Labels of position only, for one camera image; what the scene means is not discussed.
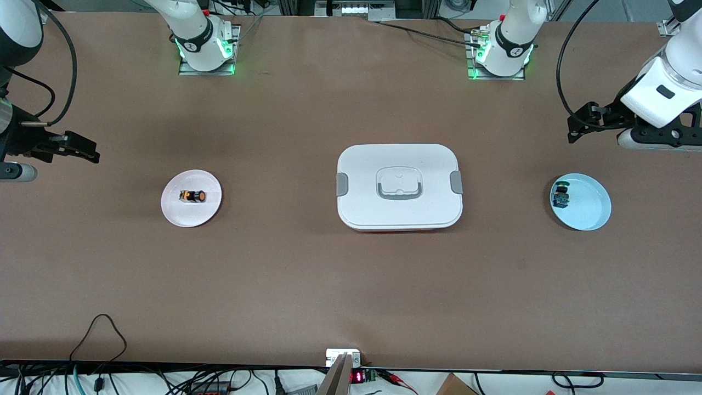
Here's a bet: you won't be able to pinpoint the aluminium corner bracket rail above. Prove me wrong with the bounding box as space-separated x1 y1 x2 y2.
656 15 682 38

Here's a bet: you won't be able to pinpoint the brown cardboard box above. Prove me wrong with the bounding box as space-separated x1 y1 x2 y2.
436 373 479 395

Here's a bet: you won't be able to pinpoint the thin black looped cable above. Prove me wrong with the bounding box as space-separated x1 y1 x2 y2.
69 313 128 363

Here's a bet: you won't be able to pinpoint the green push-button switch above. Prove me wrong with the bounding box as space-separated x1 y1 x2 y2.
552 180 571 210

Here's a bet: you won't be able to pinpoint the pink round plate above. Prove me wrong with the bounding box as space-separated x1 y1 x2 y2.
161 170 223 228

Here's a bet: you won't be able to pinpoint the white socket box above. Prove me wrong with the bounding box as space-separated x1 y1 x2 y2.
326 348 363 368

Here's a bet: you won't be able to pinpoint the black table cable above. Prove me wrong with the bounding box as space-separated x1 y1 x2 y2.
435 15 475 37
369 20 483 48

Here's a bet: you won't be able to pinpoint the silver equipment frame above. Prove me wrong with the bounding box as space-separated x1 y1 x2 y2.
315 0 397 18

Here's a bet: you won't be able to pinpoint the grey aluminium profile bar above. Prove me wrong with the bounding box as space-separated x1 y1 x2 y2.
317 353 353 395

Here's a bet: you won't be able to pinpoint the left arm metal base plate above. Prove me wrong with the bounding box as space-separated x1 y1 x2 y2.
466 27 526 81

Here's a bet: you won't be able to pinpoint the white lidded container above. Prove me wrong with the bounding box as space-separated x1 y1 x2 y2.
336 144 464 233

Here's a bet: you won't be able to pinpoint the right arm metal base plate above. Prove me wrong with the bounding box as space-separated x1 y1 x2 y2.
178 24 241 76

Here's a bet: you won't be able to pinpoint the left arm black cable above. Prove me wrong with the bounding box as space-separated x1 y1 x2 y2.
556 0 605 130

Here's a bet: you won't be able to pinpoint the black device red terminals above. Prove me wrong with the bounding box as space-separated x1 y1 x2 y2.
186 381 232 395

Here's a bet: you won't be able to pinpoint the black coiled cable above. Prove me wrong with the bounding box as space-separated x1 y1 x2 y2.
551 371 605 390

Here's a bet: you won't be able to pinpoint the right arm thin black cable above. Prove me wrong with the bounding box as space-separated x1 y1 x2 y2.
2 66 56 119

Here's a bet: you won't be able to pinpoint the red test leads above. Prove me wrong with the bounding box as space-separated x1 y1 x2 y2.
378 370 421 395

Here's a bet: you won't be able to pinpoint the light blue round plate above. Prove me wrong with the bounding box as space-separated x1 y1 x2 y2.
550 173 612 232

